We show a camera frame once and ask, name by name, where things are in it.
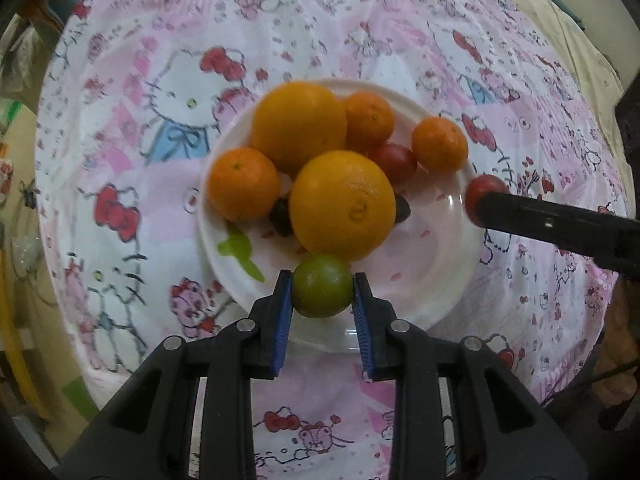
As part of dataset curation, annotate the person's right hand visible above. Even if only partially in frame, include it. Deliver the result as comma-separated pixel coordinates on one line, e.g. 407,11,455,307
593,276,639,405

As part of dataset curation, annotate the small tangerine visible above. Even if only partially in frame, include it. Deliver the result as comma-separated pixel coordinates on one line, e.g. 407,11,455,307
411,117,469,177

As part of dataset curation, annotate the green lime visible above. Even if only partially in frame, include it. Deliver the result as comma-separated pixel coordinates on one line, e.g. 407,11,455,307
292,256,354,318

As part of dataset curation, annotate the Hello Kitty pink sheet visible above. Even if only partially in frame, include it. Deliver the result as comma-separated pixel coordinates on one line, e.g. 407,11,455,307
35,0,634,479

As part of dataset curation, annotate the dark grape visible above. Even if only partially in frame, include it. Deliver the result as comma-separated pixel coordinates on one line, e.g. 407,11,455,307
268,197,293,237
395,194,411,224

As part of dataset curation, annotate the large orange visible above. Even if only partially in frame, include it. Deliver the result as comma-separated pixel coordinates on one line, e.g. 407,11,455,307
250,81,347,177
288,151,396,262

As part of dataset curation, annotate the red tomato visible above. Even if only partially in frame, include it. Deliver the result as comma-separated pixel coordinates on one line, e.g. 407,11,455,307
464,174,510,228
369,143,418,185

